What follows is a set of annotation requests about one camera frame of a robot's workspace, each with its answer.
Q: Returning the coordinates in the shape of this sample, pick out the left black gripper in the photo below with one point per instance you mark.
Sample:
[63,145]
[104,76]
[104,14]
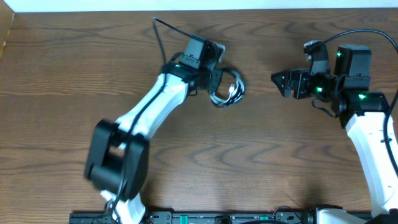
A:
[216,83]

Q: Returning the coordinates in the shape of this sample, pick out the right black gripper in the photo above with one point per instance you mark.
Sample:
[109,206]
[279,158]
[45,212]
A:
[301,74]

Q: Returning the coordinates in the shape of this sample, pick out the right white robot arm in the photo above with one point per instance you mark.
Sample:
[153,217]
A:
[364,114]

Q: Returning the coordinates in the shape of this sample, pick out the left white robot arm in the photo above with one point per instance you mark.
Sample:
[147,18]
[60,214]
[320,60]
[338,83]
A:
[118,157]

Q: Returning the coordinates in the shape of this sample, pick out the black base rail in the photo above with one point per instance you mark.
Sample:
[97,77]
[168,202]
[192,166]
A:
[190,218]

